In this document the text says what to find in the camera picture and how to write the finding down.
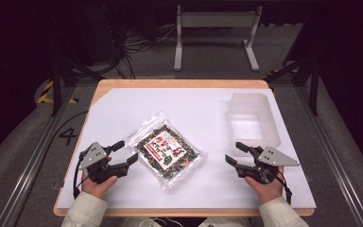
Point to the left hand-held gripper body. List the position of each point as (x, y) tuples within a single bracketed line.
[(92, 156)]

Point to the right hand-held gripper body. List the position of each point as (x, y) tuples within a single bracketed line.
[(275, 157)]

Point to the clear plastic container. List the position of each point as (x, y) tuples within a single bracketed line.
[(252, 126)]

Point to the clear dried seaweed packet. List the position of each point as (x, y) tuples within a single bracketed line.
[(165, 153)]

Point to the person's left hand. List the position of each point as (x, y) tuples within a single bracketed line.
[(98, 188)]

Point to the person's right hand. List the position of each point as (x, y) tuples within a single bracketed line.
[(268, 190)]

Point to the white table sheet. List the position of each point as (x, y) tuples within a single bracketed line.
[(186, 104)]

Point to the yellow black hazard tape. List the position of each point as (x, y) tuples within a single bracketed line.
[(44, 94)]

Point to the white metal stand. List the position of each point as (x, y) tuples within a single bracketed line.
[(216, 19)]

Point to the aluminium floor rail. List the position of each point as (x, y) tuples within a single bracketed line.
[(334, 157), (34, 157)]

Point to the black metal frame stand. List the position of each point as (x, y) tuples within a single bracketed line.
[(313, 88), (56, 85)]

